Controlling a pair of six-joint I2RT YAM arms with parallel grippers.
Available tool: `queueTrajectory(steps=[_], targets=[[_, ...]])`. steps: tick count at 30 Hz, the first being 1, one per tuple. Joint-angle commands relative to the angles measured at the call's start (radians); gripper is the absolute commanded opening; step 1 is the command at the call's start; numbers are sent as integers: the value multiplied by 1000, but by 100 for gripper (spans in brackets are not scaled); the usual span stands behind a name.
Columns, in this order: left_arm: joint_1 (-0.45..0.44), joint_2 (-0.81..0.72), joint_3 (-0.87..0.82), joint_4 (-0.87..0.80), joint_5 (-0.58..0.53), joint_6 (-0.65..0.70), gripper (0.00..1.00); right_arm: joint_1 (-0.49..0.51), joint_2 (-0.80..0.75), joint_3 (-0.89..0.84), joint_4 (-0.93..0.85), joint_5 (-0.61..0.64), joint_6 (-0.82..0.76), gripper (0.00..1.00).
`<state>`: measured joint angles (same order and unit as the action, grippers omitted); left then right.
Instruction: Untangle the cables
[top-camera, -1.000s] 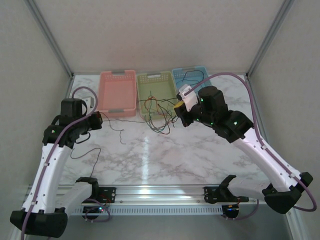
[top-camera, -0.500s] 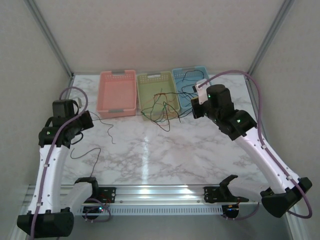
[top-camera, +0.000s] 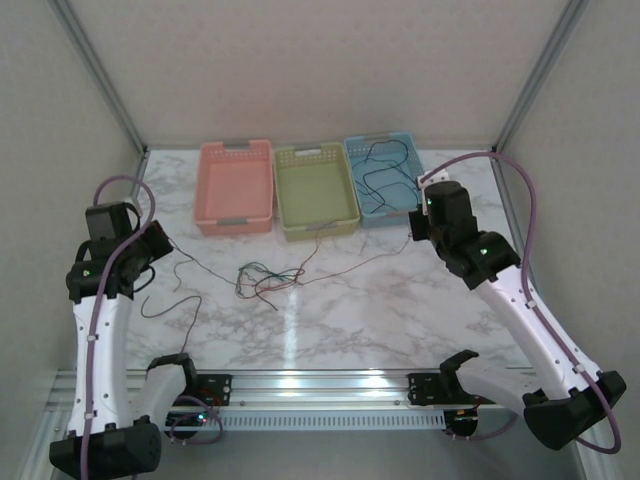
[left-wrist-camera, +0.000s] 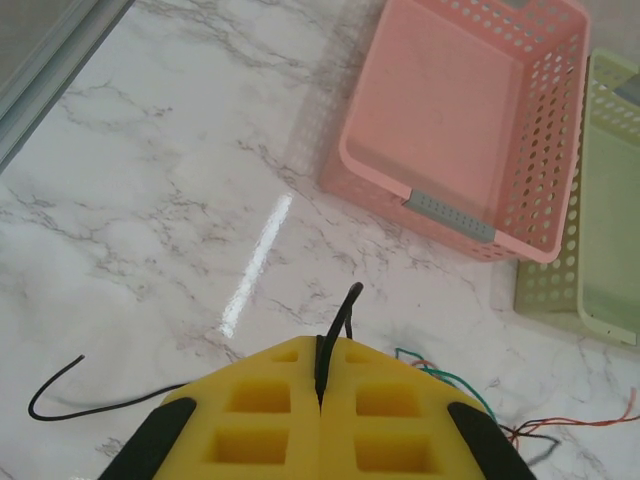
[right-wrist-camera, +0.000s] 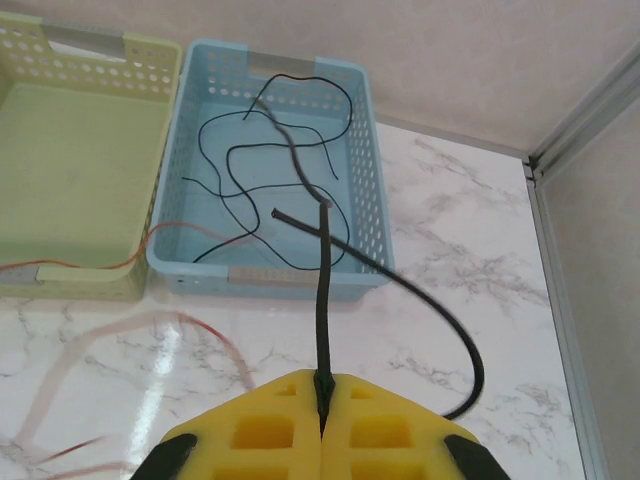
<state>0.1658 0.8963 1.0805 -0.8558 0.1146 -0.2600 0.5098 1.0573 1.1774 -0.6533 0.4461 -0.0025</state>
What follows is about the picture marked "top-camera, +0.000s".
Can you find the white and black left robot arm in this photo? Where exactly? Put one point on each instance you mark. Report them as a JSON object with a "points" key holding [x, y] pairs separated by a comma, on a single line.
{"points": [[100, 350]]}

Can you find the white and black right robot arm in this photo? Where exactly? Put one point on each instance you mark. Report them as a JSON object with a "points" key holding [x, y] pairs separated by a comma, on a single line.
{"points": [[525, 325]]}

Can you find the blue plastic basket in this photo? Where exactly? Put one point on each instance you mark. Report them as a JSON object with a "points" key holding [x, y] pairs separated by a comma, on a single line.
{"points": [[380, 221]]}

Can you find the pink plastic basket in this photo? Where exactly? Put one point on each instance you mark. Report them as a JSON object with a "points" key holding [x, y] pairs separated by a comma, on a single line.
{"points": [[235, 190]]}

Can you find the green plastic basket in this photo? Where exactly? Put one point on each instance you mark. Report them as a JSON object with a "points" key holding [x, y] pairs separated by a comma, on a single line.
{"points": [[320, 200]]}

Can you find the black controller board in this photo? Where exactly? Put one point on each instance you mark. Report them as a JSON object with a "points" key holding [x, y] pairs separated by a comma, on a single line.
{"points": [[192, 421], [462, 425]]}

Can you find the aluminium side rail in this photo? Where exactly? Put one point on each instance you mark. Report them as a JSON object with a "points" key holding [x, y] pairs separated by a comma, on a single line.
{"points": [[501, 175], [138, 170]]}

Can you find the aluminium frame post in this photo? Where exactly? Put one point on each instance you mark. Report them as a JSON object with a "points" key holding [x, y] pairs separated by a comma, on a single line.
{"points": [[102, 75], [539, 75]]}

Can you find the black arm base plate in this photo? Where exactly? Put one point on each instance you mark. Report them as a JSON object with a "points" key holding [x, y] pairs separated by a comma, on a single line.
{"points": [[425, 392], [215, 395]]}

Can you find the aluminium mounting rail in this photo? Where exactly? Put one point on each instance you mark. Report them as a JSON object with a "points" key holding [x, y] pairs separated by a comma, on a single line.
{"points": [[320, 390]]}

